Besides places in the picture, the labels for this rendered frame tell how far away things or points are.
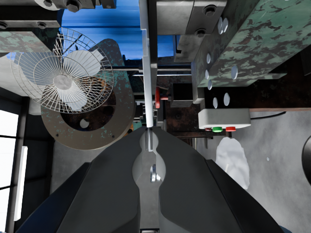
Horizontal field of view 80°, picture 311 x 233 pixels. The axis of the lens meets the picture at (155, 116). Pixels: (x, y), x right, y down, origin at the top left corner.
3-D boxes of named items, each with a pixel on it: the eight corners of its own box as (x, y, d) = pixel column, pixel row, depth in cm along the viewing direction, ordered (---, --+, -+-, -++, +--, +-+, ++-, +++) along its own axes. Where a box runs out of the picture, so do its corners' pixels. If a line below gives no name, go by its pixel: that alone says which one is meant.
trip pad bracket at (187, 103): (231, 100, 60) (170, 100, 59) (220, 107, 69) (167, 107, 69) (229, 82, 61) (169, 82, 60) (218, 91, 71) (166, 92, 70)
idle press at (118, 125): (243, 149, 157) (32, 153, 152) (208, 147, 254) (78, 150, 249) (229, -12, 180) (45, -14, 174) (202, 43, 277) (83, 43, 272)
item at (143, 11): (151, 133, 49) (148, 133, 48) (145, 17, 46) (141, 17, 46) (157, 183, 20) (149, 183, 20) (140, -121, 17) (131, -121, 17)
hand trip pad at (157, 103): (177, 104, 63) (155, 105, 63) (175, 108, 69) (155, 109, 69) (177, 85, 64) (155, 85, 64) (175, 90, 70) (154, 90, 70)
